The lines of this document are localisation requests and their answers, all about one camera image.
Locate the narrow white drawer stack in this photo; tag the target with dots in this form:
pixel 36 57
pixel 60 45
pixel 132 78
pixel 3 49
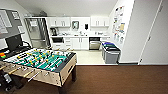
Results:
pixel 105 39

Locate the white drawer under microwave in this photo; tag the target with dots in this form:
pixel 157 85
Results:
pixel 57 46

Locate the white sink base cabinet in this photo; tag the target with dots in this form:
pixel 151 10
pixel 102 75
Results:
pixel 80 43

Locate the black built-in microwave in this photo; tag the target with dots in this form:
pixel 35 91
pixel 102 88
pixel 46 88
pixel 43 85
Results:
pixel 57 40

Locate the grey bin black lid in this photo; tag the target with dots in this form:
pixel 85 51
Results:
pixel 111 56

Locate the wide white drawer stack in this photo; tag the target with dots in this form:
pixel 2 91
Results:
pixel 67 43

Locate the white wall cabinet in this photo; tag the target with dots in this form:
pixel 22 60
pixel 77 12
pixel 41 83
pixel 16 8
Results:
pixel 60 22
pixel 100 22

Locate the green foosball table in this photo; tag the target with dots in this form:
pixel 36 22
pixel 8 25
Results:
pixel 43 63

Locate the blue recycling bin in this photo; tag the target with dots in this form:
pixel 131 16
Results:
pixel 105 44

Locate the stainless steel refrigerator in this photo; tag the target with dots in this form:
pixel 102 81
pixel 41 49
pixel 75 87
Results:
pixel 37 33

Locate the grey bulletin board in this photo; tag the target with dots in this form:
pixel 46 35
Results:
pixel 10 21

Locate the white door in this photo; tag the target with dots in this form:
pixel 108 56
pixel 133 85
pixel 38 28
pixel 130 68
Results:
pixel 156 33

